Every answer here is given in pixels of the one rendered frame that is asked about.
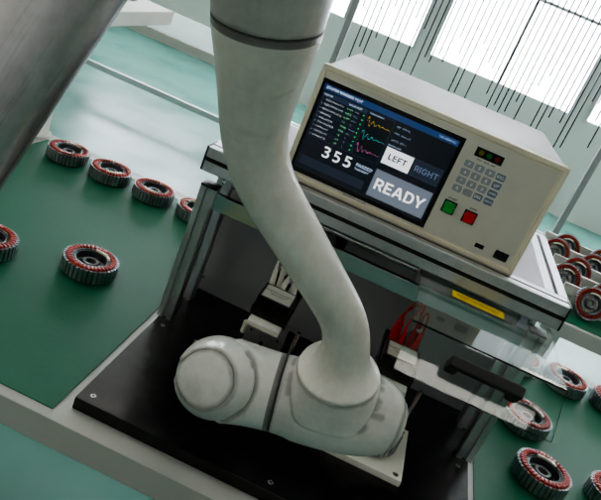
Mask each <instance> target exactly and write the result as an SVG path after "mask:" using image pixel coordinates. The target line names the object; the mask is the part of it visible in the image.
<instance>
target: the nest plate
mask: <svg viewBox="0 0 601 500"><path fill-rule="evenodd" d="M408 433H409V432H408V431H406V430H404V432H403V434H404V435H403V439H402V440H401V442H400V444H399V446H398V448H397V450H396V451H395V453H394V454H392V455H391V456H387V457H374V456H353V455H344V454H338V453H333V452H328V451H326V452H327V453H329V454H331V455H333V456H335V457H337V458H340V459H342V460H344V461H346V462H348V463H350V464H352V465H354V466H356V467H358V468H360V469H362V470H364V471H367V472H369V473H371V474H373V475H375V476H377V477H379V478H381V479H383V480H385V481H387V482H389V483H391V484H394V485H396V486H398V487H399V486H400V484H401V482H402V476H403V469H404V462H405V455H406V448H407V440H408Z"/></svg>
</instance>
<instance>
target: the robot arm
mask: <svg viewBox="0 0 601 500"><path fill-rule="evenodd" d="M127 1H128V0H0V190H1V188H2V187H3V185H5V183H6V182H7V180H8V179H9V177H10V176H11V174H12V173H13V171H14V170H15V168H16V167H17V165H18V164H19V162H20V161H21V159H22V158H23V156H24V155H25V153H26V152H27V150H28V149H29V147H30V146H31V144H32V143H33V141H34V140H35V138H36V137H37V135H38V134H39V132H40V131H41V129H42V128H43V126H44V125H45V123H46V122H47V120H48V119H49V118H50V116H51V115H52V113H53V112H54V110H55V109H56V107H57V106H58V104H59V103H60V101H61V99H62V98H63V96H64V95H65V93H66V92H67V90H68V89H69V87H70V86H71V84H72V83H73V81H74V80H75V78H76V77H77V75H78V74H79V72H80V71H81V69H82V68H83V66H84V65H85V63H86V62H87V60H88V59H89V57H90V56H91V54H92V53H93V51H94V50H95V48H96V47H97V45H98V44H99V42H100V41H101V39H102V38H103V36H104V35H105V33H106V32H107V30H108V29H109V27H110V26H111V25H112V23H113V22H114V20H115V19H116V17H117V16H118V14H119V13H120V11H121V10H122V8H123V7H124V5H125V4H126V2H127ZM333 1H334V0H210V30H211V38H212V45H213V53H214V62H215V75H216V87H217V101H218V116H219V128H220V137H221V143H222V149H223V154H224V158H225V162H226V165H227V169H228V172H229V174H230V177H231V180H232V183H233V184H234V186H235V188H236V191H237V193H238V195H239V197H240V199H241V201H242V203H243V204H244V206H245V208H246V210H247V212H248V213H249V215H250V217H251V218H252V220H253V221H254V223H255V224H256V226H257V227H258V229H259V231H260V232H261V234H262V235H263V237H264V238H265V240H266V241H267V243H268V244H269V246H270V247H271V249H272V250H273V252H274V253H275V255H276V256H277V258H278V259H279V261H280V263H281V264H282V266H283V267H284V269H285V270H286V272H287V273H288V275H289V276H290V278H291V279H292V281H293V282H294V284H295V285H296V287H297V288H298V290H299V291H300V293H301V295H302V296H303V298H304V299H305V301H306V303H307V304H308V306H309V307H310V309H311V310H312V312H313V314H314V315H315V317H316V319H317V321H318V323H319V325H320V328H321V332H322V340H321V341H318V342H315V343H313V344H311V345H310V346H308V347H307V348H306V349H305V350H304V351H303V352H302V354H301V355H300V356H295V355H290V354H287V353H283V352H280V351H277V350H273V349H270V348H267V347H264V346H261V345H258V344H256V343H253V342H250V341H247V340H245V339H239V338H238V339H235V338H232V337H229V336H224V335H212V336H207V337H205V338H202V339H200V340H197V339H195V340H194V342H193V344H192V345H191V346H190V347H189V348H188V349H187V350H186V351H185V352H184V353H183V354H182V356H181V357H180V362H179V365H178V368H177V372H176V376H175V379H174V383H175V389H176V393H177V395H178V398H179V400H180V402H181V403H182V405H183V406H184V407H185V408H186V409H187V410H188V411H190V412H191V413H192V414H194V415H195V416H197V417H199V418H202V419H205V420H209V421H216V422H217V423H219V424H227V425H235V426H242V427H247V428H252V429H256V430H261V431H264V432H268V433H271V434H274V435H277V436H280V437H282V438H285V439H287V440H289V441H292V442H295V443H298V444H301V445H305V446H308V447H312V448H316V449H320V450H324V451H328V452H333V453H338V454H344V455H353V456H371V455H378V454H382V453H384V452H386V451H387V450H388V449H390V448H393V447H394V446H395V445H396V444H397V443H398V442H399V440H400V438H401V436H402V434H403V432H404V430H405V427H406V423H407V419H408V414H409V412H408V405H407V403H406V400H405V397H404V395H403V393H402V392H401V391H400V390H399V389H398V388H397V387H396V386H395V385H394V384H393V383H392V382H391V381H390V380H388V379H387V378H384V377H382V376H380V371H379V368H378V366H377V364H376V362H375V361H374V359H373V358H372V357H371V356H370V329H369V323H368V319H367V316H366V313H365V310H364V307H363V305H362V303H361V300H360V298H359V296H358V294H357V292H356V290H355V288H354V286H353V284H352V282H351V280H350V278H349V277H348V275H347V273H346V271H345V269H344V267H343V265H342V264H341V262H340V260H339V258H338V256H337V254H336V252H335V251H334V249H333V247H332V245H331V243H330V241H329V239H328V238H327V236H326V234H325V232H324V230H323V228H322V226H321V225H320V223H319V221H318V219H317V217H316V215H315V213H314V212H313V210H312V208H311V206H310V204H309V202H308V200H307V198H306V197H305V195H304V193H303V191H302V189H301V186H300V184H299V181H298V179H297V177H296V174H295V172H294V169H293V166H292V162H291V158H290V152H289V133H290V126H291V122H292V119H293V116H294V113H295V109H296V107H297V104H298V101H299V98H300V96H301V91H302V88H303V86H304V83H305V80H306V78H307V75H308V73H309V70H310V68H311V65H312V63H313V61H314V58H315V56H316V54H317V51H318V49H319V46H320V44H321V42H322V38H323V34H324V31H325V27H326V24H327V20H328V17H329V13H330V10H331V7H332V4H333Z"/></svg>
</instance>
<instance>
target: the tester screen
mask: <svg viewBox="0 0 601 500"><path fill-rule="evenodd" d="M459 143H460V141H458V140H455V139H453V138H451V137H449V136H446V135H444V134H442V133H439V132H437V131H435V130H432V129H430V128H428V127H426V126H423V125H421V124H420V123H417V122H415V121H413V120H410V119H408V118H406V117H404V116H401V115H399V114H397V113H394V112H392V111H390V110H387V109H385V108H383V107H381V106H378V105H376V104H374V103H371V102H369V101H367V100H365V99H362V98H360V97H358V96H355V95H353V94H351V93H348V92H346V91H344V90H342V89H339V88H337V87H335V86H332V85H330V84H328V83H326V84H325V86H324V89H323V91H322V93H321V95H320V98H319V100H318V103H317V106H316V108H315V111H314V113H313V116H312V118H311V121H310V123H309V126H308V128H307V131H306V133H305V136H304V139H303V141H302V144H301V146H300V150H299V153H298V155H297V158H296V160H295V163H294V166H296V167H298V168H300V169H303V170H305V171H307V172H309V173H312V174H314V175H316V176H318V177H320V178H323V179H325V180H327V181H329V182H332V183H334V184H336V185H338V186H341V187H343V188H346V189H349V190H351V191H353V192H355V193H357V194H360V195H362V196H364V197H366V198H369V199H371V200H373V201H375V202H378V203H380V204H382V205H384V206H386V207H389V208H390V209H392V210H394V211H397V212H399V213H401V214H403V215H406V216H408V217H410V218H412V219H415V220H417V221H419V222H421V221H422V218H421V219H420V218H418V217H415V216H413V215H411V214H409V213H406V212H404V211H402V210H400V209H397V208H395V207H393V206H391V205H389V204H386V203H384V202H382V201H381V200H378V199H376V198H374V197H372V196H369V195H367V194H366V191H367V189H368V187H369V185H370V182H371V181H372V179H373V177H374V174H375V172H376V170H377V169H379V170H381V171H383V172H386V173H388V174H390V175H393V176H395V177H397V178H399V179H402V180H404V181H406V182H408V183H411V184H413V185H415V186H417V187H420V188H423V189H425V190H428V191H430V192H432V193H433V195H432V197H431V199H430V201H429V203H428V205H429V204H430V202H431V200H432V198H433V196H434V194H435V192H436V190H437V188H438V186H439V184H440V182H441V180H442V177H443V175H444V173H445V171H446V169H447V167H448V165H449V163H450V161H451V159H452V157H453V155H454V153H455V151H456V149H457V147H458V145H459ZM323 144H324V145H326V146H329V147H331V148H333V149H335V150H338V151H340V152H342V153H344V154H347V155H349V156H351V157H353V158H355V161H354V163H353V165H352V168H351V170H350V171H349V170H346V169H344V168H342V167H340V166H337V165H335V164H333V163H331V162H328V161H326V160H324V159H323V158H320V157H319V154H320V151H321V149H322V146H323ZM387 147H390V148H393V149H395V150H397V151H399V152H402V153H404V154H406V155H408V156H411V157H413V158H415V159H418V160H420V161H422V162H424V163H427V164H429V165H431V166H433V167H436V168H438V169H440V170H443V173H442V175H441V177H440V180H439V182H438V184H437V186H436V187H435V186H432V185H430V184H428V183H426V182H423V181H421V180H419V179H417V178H414V177H412V176H410V175H408V174H405V173H403V172H401V171H399V170H396V169H394V168H392V167H389V166H387V165H385V164H383V163H380V162H381V160H382V158H383V156H384V153H385V151H386V149H387ZM301 154H304V155H306V156H308V157H311V158H313V159H315V160H317V161H320V162H322V163H324V164H326V165H329V166H331V167H332V168H334V169H337V170H339V171H341V172H343V173H346V174H348V175H350V176H352V177H355V178H357V179H359V180H361V181H364V184H363V186H362V188H361V189H359V188H357V187H354V186H351V185H349V184H347V183H345V182H342V181H340V180H338V179H336V178H333V177H331V176H329V175H327V174H324V173H322V172H320V171H318V170H315V169H313V168H311V167H309V166H307V165H304V164H302V163H300V162H299V159H300V156H301ZM427 207H428V206H427ZM426 209H427V208H426ZM425 211H426V210H425ZM424 213H425V212H424ZM423 215H424V214H423ZM422 217H423V216H422Z"/></svg>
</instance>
